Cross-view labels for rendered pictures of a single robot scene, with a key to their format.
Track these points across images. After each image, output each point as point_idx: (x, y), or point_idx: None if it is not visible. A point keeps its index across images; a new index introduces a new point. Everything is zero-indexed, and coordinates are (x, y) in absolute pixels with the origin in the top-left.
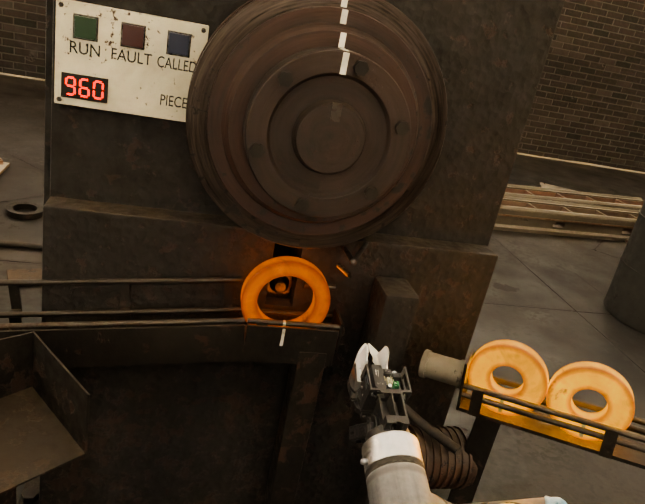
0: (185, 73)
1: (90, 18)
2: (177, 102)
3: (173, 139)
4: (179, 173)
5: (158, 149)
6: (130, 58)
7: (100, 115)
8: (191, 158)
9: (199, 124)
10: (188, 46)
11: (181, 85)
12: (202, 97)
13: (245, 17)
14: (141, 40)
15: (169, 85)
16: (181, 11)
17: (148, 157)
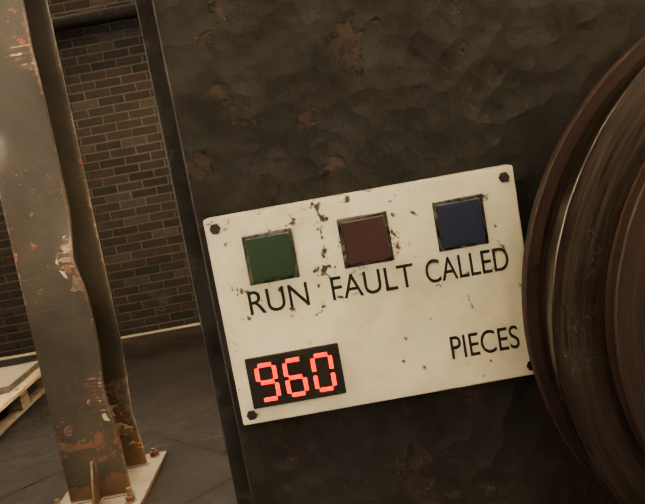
0: (488, 277)
1: (276, 235)
2: (487, 342)
3: (493, 420)
4: (524, 487)
5: (468, 450)
6: (370, 286)
7: (336, 419)
8: (598, 476)
9: (597, 389)
10: (482, 220)
11: (487, 304)
12: (588, 323)
13: (642, 102)
14: (384, 242)
15: (462, 313)
16: (444, 157)
17: (452, 474)
